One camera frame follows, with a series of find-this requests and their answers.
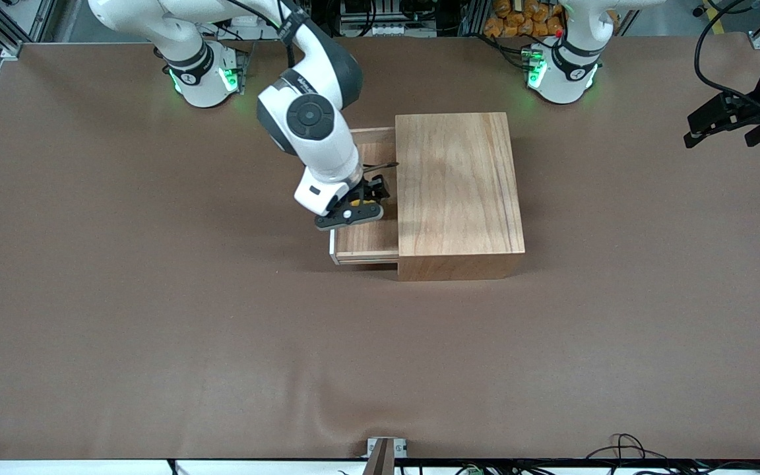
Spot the wooden drawer with black handle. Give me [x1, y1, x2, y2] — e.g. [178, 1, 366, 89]
[329, 127, 399, 267]

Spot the wooden drawer cabinet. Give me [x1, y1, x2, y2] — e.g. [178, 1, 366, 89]
[395, 112, 526, 282]

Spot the white equipment box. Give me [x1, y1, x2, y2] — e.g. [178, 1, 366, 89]
[339, 0, 424, 38]

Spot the brown table mat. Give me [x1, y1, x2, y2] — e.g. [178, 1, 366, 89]
[0, 33, 760, 460]

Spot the white power strip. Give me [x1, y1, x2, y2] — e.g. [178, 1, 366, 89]
[212, 0, 263, 28]

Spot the orange snack bag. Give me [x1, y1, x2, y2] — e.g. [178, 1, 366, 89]
[484, 0, 567, 39]

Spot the black base cable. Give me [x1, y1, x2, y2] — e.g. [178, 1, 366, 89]
[478, 33, 532, 72]

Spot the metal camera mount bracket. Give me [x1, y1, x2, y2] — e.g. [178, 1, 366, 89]
[365, 437, 408, 475]

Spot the black looped cable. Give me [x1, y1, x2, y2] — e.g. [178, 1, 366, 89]
[585, 433, 684, 461]

